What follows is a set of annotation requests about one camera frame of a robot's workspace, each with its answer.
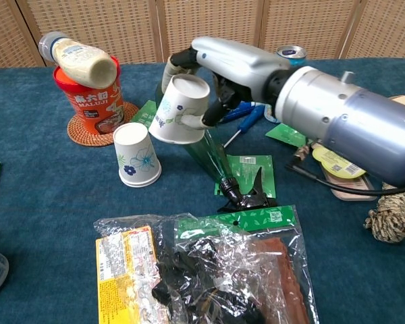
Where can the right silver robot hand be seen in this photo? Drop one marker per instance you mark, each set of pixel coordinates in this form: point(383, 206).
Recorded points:
point(236, 64)

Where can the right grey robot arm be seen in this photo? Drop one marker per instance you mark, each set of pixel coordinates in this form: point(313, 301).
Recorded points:
point(357, 125)

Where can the light green drink can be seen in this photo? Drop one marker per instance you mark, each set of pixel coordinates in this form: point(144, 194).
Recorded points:
point(292, 52)

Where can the woven wooden folding screen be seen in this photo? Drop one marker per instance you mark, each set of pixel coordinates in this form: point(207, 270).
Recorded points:
point(121, 27)

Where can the yellow green labelled packet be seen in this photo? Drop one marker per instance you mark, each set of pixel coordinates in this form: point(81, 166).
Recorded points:
point(334, 165)

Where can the red bowl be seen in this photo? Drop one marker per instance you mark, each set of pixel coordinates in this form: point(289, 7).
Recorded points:
point(87, 104)

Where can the creamy salad dressing bottle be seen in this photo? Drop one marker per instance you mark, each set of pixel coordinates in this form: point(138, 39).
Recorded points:
point(81, 60)

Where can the clear bag with green header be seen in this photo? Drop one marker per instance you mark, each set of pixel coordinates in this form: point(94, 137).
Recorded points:
point(256, 219)

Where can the pink flat case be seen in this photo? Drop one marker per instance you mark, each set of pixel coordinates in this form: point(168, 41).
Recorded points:
point(354, 189)

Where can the round woven rattan coaster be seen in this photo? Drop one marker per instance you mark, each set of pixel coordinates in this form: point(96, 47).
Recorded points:
point(77, 135)

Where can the crumpled clear bag black contents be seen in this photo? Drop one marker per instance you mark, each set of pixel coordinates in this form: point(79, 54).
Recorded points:
point(202, 270)

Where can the yellow snack packet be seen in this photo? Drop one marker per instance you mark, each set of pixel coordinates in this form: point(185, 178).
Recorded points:
point(121, 270)

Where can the blue felt table cloth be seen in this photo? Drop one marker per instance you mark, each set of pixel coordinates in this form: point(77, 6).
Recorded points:
point(37, 202)

